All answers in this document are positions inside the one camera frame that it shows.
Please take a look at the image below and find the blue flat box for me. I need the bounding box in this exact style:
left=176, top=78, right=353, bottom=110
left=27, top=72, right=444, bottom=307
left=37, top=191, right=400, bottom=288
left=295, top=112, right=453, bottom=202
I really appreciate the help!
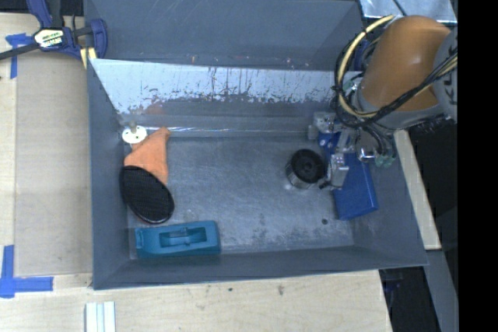
left=317, top=131, right=381, bottom=222

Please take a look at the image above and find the grey metal bin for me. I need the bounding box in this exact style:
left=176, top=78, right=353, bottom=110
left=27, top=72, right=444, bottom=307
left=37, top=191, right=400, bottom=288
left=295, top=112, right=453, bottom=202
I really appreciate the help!
left=81, top=0, right=430, bottom=291

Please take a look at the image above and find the black oval brush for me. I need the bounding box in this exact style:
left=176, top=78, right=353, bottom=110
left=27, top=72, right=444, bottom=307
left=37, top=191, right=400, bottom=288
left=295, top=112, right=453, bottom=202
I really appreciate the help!
left=118, top=165, right=176, bottom=225

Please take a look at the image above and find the orange cloth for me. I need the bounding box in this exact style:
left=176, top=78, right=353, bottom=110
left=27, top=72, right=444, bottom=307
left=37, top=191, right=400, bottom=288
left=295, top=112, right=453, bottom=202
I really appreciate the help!
left=123, top=126, right=173, bottom=187

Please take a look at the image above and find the white round disc with stem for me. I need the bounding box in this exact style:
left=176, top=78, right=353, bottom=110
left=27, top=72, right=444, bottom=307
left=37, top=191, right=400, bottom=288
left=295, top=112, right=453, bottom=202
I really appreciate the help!
left=121, top=120, right=149, bottom=145

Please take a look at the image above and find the pale wood flat board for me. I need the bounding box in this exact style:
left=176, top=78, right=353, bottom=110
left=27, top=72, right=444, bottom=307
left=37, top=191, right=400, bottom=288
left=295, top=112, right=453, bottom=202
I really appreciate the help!
left=13, top=50, right=95, bottom=278

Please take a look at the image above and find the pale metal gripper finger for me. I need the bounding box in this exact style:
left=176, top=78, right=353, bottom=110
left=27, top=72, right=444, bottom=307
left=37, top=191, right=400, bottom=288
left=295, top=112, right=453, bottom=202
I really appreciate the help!
left=308, top=111, right=337, bottom=141
left=329, top=154, right=350, bottom=190

